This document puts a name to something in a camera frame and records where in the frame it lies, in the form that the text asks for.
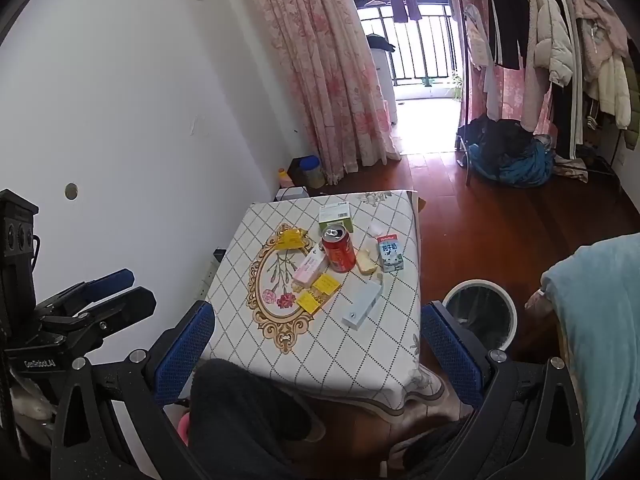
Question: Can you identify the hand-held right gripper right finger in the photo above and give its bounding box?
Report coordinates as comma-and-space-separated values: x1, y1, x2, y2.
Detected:
420, 300, 601, 480

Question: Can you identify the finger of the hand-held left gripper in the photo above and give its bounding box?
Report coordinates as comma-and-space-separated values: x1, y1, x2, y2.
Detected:
37, 286, 157, 343
47, 268, 136, 311

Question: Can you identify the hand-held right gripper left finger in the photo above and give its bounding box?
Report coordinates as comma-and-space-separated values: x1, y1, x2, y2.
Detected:
50, 300, 217, 480

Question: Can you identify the white round trash bin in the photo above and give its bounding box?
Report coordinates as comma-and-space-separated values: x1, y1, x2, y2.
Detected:
442, 279, 517, 353

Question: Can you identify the white and blue milk carton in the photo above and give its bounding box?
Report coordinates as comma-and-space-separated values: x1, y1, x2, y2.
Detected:
376, 232, 405, 273

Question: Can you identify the red soda can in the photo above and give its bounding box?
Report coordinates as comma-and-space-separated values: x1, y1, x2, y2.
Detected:
321, 224, 357, 274

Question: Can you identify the green and white box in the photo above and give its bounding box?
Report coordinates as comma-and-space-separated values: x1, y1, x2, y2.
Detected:
318, 201, 354, 235

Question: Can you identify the white power strip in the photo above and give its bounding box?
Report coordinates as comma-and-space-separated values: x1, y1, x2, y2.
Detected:
197, 247, 226, 301

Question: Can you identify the person's left leg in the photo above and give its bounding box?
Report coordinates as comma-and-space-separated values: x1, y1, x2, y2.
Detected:
187, 358, 327, 480

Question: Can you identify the person's leg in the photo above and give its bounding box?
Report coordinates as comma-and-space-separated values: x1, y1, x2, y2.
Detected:
187, 358, 327, 480
390, 400, 483, 480

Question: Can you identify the light blue box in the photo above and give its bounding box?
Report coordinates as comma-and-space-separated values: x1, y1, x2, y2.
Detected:
341, 280, 384, 331

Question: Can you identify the person's right leg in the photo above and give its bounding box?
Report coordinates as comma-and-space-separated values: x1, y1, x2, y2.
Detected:
390, 400, 483, 480

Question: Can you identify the patterned pillow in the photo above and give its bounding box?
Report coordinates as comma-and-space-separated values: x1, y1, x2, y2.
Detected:
524, 287, 557, 322

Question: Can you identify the white diamond-pattern tablecloth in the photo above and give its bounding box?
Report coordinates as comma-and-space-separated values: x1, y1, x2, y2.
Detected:
202, 190, 451, 417

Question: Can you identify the piece of bread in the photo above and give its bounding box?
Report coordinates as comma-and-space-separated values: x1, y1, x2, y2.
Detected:
356, 249, 379, 276

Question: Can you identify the small yellow packet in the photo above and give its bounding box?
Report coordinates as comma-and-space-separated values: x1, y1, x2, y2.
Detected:
311, 273, 342, 297
296, 291, 325, 315

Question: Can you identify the pink box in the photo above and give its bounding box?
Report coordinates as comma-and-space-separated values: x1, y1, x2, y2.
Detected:
291, 249, 329, 286

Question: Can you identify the light blue blanket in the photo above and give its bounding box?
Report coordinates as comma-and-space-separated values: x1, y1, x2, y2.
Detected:
540, 234, 640, 480

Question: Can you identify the pile of blue and black clothes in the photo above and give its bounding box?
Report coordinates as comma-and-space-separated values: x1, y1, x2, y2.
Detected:
456, 117, 556, 189

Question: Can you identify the black box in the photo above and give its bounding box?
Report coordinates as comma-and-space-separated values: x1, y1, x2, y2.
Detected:
289, 156, 313, 188

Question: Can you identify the yellow jar with blue lid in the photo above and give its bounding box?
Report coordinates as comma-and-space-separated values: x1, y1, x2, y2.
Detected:
300, 156, 325, 188

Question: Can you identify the patterned cloth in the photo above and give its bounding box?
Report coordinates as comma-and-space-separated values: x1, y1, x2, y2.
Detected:
550, 156, 590, 184

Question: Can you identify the black clothes rack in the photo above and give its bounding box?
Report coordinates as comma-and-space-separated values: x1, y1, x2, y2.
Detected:
550, 145, 623, 193

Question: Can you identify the pink floral curtain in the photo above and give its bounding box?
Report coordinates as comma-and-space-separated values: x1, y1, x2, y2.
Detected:
237, 0, 403, 186
462, 0, 553, 123

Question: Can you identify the white tall appliance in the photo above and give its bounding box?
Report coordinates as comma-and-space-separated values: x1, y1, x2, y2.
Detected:
367, 35, 399, 126

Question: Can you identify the olive green jacket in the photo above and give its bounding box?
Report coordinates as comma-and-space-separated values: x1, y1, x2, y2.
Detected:
622, 67, 640, 151

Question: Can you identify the cream jacket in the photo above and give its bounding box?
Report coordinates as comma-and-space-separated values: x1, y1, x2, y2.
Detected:
585, 52, 633, 128

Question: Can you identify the black balcony railing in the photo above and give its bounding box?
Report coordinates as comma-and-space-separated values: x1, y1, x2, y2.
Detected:
357, 2, 463, 86

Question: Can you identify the white puffer jacket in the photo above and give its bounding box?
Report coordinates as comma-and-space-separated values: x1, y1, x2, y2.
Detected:
522, 0, 576, 88

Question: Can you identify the black hanging coat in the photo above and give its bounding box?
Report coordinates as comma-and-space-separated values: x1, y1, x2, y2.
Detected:
480, 0, 533, 71

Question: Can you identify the pink fuzzy coat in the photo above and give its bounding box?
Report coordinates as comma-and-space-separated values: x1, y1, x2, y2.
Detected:
560, 0, 632, 81

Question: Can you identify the metal chair frame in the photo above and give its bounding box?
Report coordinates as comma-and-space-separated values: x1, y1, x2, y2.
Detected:
455, 132, 476, 188

